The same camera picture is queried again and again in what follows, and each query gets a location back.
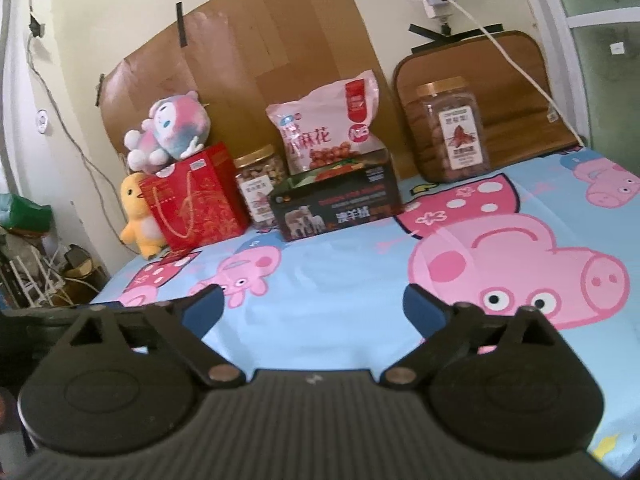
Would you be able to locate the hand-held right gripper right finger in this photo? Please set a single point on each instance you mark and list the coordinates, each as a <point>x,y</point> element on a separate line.
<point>425,310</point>

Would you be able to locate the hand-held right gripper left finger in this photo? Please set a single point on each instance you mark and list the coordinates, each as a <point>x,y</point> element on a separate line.
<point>202,307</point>

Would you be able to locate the black cardboard box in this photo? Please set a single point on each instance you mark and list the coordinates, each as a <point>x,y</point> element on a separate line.
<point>340,205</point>

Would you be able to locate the red snack packet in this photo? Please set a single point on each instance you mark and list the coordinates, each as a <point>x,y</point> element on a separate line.
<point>335,171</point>

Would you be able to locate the green snack packet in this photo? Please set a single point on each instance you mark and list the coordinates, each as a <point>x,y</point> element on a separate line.
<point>352,161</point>

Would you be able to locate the blue cartoon pig bed sheet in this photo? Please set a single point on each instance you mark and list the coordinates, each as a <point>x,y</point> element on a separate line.
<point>350,270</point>

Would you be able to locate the red gift bag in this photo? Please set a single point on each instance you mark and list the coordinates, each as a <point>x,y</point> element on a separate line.
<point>200,205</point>

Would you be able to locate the yellow duck plush toy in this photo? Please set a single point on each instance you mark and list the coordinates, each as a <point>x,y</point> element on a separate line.
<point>142,215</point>

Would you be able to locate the dark waste bin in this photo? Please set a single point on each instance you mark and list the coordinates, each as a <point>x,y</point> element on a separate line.
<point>82,270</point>

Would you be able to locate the nut jar with white label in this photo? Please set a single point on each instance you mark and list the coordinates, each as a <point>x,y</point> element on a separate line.
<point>257,190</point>

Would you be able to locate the nut jar with red label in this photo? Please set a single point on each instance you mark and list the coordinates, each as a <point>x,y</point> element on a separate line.
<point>450,130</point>

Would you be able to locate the pink and blue plush toy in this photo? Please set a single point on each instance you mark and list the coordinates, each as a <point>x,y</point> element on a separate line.
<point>170,125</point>

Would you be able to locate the pink snack bag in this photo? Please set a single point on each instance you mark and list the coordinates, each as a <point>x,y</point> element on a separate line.
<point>330,125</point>

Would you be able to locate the brown seat cushion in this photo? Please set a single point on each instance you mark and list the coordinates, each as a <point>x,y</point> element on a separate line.
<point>515,100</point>

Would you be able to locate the black tape strip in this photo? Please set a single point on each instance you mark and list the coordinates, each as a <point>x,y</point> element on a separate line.
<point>450,32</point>
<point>100,90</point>

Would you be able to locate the brown cardboard sheet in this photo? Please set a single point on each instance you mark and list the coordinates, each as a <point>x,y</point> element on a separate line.
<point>280,45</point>

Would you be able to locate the round white wall socket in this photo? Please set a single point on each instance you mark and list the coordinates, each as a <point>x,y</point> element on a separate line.
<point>43,120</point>

